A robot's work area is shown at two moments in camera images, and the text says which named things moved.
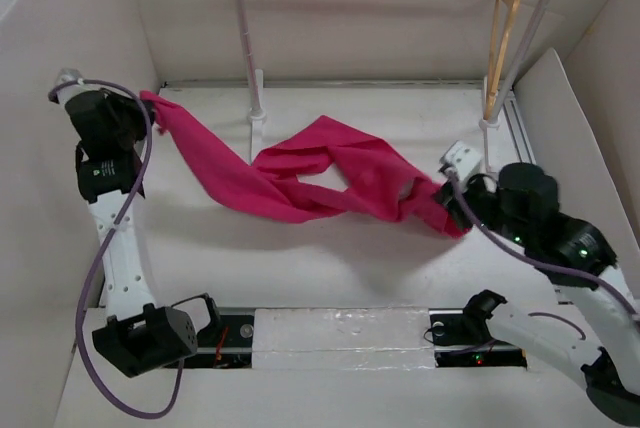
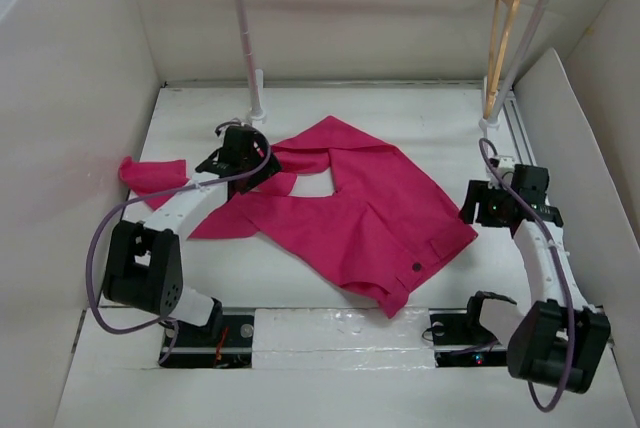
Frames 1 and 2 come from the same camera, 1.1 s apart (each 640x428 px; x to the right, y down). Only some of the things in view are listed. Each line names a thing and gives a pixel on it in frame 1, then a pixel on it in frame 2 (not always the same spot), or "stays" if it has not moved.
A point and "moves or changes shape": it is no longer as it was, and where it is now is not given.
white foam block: (342, 340) stays
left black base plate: (226, 344) stays
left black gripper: (133, 104) → (270, 170)
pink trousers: (378, 186) moves or changes shape
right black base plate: (459, 342) stays
